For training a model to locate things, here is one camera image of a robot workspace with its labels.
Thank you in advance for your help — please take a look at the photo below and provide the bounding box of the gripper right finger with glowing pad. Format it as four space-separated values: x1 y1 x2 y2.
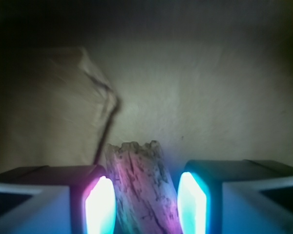
177 160 293 234

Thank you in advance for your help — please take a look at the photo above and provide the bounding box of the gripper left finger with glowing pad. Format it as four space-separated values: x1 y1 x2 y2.
0 165 116 234

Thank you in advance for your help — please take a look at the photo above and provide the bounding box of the brown wood chip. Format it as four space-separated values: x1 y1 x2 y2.
104 140 183 234

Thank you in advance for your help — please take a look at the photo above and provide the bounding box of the crumpled brown paper bag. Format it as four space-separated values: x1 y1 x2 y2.
0 0 293 177

